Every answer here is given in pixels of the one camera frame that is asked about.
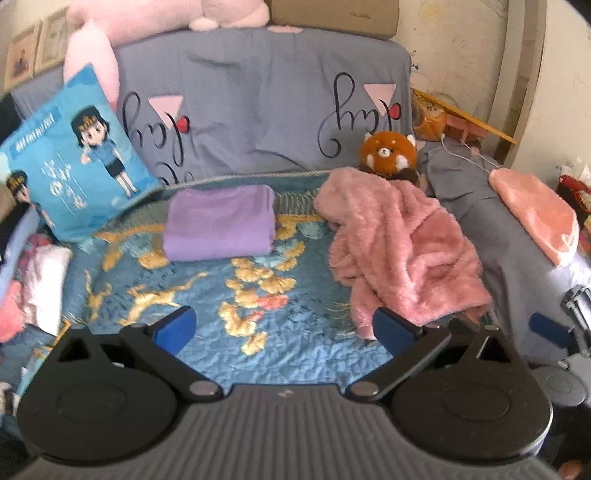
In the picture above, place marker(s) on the white cloth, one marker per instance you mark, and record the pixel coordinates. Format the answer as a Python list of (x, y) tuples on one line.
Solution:
[(46, 286)]

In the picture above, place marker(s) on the framed picture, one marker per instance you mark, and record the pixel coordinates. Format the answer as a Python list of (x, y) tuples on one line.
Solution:
[(51, 39), (21, 57)]

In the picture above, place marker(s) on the pink plush toy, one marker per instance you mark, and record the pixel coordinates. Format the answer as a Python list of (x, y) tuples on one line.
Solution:
[(92, 64)]

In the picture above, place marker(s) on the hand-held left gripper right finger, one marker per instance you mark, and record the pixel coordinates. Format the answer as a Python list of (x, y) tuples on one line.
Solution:
[(392, 330)]

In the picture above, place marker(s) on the beige headboard cushion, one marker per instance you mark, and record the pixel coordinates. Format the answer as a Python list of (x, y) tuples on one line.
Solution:
[(332, 16)]

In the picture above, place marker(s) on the yellow stick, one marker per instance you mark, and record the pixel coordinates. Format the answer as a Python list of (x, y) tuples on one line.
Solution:
[(480, 124)]

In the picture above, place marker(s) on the purple sweatshirt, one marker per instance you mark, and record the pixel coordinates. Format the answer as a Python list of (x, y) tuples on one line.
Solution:
[(217, 221)]

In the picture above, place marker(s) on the red panda plush toy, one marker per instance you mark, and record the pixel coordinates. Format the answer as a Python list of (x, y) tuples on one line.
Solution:
[(388, 154)]

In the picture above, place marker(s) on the blue floral quilted blanket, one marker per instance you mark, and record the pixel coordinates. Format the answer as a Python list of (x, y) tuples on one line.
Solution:
[(207, 277)]

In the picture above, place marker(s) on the pink cloth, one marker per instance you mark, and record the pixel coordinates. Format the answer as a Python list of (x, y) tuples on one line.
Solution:
[(9, 314)]

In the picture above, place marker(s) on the pink fluffy garment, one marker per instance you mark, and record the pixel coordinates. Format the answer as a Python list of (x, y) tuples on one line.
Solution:
[(397, 240)]

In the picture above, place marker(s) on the grey bed sheet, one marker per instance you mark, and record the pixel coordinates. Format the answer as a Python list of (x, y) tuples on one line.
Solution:
[(512, 258)]

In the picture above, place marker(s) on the red knitted item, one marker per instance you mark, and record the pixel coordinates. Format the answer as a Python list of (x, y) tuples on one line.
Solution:
[(575, 189)]

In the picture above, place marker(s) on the grey printed sofa cover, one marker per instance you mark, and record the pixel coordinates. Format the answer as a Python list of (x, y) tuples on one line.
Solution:
[(258, 101)]

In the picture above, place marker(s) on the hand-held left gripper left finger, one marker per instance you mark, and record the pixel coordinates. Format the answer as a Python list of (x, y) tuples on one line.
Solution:
[(178, 327)]

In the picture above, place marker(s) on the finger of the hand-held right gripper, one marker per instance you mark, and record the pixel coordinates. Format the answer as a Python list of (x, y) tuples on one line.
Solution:
[(549, 330)]

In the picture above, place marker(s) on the orange bag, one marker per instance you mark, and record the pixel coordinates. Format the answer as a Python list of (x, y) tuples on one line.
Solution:
[(429, 120)]

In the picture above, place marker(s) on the pink box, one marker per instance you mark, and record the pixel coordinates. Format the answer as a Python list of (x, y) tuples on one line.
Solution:
[(464, 129)]

